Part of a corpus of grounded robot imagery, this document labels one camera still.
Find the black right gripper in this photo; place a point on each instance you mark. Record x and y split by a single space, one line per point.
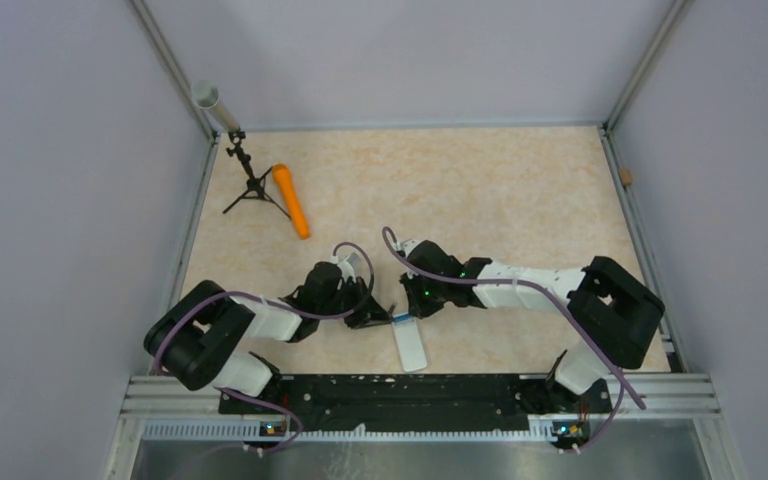
415 306

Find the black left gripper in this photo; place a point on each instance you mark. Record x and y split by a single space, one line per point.
374 314

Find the black mini tripod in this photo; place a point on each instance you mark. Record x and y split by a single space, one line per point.
255 184

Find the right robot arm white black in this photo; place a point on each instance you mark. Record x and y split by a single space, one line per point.
615 315

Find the small cork piece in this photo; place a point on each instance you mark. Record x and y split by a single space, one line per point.
625 176

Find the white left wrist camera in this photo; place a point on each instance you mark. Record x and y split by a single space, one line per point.
348 265

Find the grey tube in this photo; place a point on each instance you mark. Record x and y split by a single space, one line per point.
205 95

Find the white cable duct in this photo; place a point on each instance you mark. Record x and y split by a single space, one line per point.
255 431

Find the white remote control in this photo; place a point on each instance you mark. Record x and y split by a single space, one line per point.
410 346

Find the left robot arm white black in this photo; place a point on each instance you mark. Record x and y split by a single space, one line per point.
196 341

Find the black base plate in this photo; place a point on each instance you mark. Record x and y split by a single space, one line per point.
430 403

